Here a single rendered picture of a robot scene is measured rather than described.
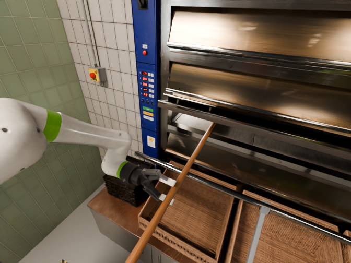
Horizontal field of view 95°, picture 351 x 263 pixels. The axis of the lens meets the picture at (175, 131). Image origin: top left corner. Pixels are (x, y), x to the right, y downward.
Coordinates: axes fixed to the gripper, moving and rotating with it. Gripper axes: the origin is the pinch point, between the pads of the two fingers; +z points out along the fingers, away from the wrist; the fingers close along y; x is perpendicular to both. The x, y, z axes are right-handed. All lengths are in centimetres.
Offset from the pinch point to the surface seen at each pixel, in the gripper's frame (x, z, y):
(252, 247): -2.9, 38.9, 15.8
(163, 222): -13, -11, 60
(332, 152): -37, 57, -21
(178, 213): -25, -4, 60
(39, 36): -32, -121, -50
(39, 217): 23, -120, 91
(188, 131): -52, -13, 2
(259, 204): -14.9, 36.7, 1.9
